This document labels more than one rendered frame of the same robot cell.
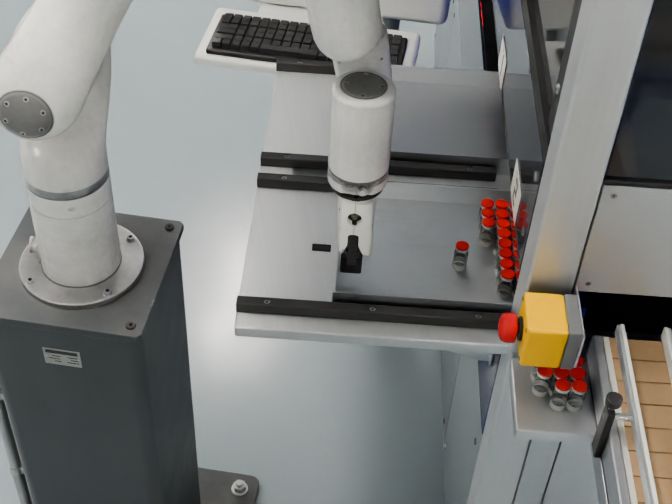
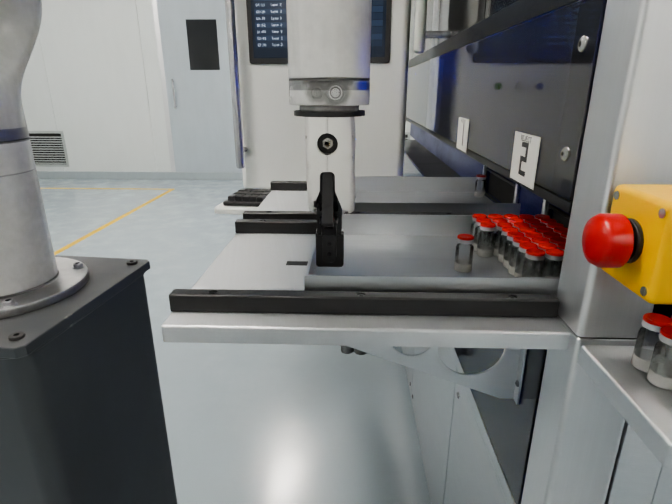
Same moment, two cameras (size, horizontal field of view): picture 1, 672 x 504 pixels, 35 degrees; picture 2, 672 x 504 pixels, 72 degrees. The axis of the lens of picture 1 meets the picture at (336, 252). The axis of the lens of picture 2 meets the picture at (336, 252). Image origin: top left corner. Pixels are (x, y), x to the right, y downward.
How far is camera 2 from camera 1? 1.13 m
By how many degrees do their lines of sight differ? 25
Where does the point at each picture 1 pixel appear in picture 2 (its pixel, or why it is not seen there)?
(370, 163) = (343, 40)
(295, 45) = not seen: hidden behind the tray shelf
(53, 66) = not seen: outside the picture
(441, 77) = (406, 185)
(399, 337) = (403, 328)
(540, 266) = (631, 145)
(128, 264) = (59, 283)
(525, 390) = (637, 382)
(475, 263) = (481, 267)
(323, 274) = (297, 280)
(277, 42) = not seen: hidden behind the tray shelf
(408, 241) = (397, 256)
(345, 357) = (343, 472)
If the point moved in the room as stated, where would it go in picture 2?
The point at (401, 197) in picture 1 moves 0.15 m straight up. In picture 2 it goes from (384, 232) to (387, 135)
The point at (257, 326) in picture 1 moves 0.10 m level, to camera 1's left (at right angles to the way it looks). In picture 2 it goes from (194, 323) to (95, 322)
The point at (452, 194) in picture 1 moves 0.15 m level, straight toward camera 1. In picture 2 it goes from (437, 224) to (442, 256)
